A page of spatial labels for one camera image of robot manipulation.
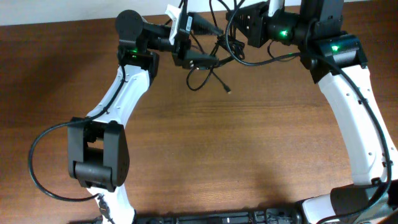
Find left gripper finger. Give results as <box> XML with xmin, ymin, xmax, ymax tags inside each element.
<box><xmin>188</xmin><ymin>12</ymin><xmax>223</xmax><ymax>35</ymax></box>
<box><xmin>182</xmin><ymin>50</ymin><xmax>219</xmax><ymax>69</ymax></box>

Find black usb cables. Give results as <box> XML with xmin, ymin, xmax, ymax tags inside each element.
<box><xmin>185</xmin><ymin>0</ymin><xmax>249</xmax><ymax>95</ymax></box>

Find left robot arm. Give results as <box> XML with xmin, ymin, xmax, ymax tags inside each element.
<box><xmin>68</xmin><ymin>6</ymin><xmax>223</xmax><ymax>223</ymax></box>

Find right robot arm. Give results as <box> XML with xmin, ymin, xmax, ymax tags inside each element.
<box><xmin>226</xmin><ymin>0</ymin><xmax>397</xmax><ymax>223</ymax></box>

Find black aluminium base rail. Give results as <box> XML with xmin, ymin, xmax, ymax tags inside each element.
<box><xmin>133</xmin><ymin>208</ymin><xmax>303</xmax><ymax>224</ymax></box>

